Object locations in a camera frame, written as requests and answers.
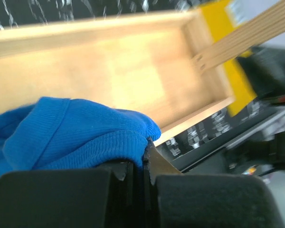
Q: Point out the yellow padded envelope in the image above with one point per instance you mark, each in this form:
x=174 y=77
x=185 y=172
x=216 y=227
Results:
x=222 y=18

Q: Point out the wooden clothes rack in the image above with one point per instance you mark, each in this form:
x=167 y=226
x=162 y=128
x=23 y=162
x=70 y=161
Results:
x=165 y=65

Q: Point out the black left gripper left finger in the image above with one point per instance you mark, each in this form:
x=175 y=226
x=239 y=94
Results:
x=98 y=197

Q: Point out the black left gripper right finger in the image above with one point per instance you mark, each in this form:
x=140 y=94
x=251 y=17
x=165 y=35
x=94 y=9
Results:
x=176 y=200

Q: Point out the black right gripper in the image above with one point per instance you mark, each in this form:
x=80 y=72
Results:
x=265 y=70

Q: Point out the blue tank top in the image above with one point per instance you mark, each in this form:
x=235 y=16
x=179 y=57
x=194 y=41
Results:
x=62 y=133

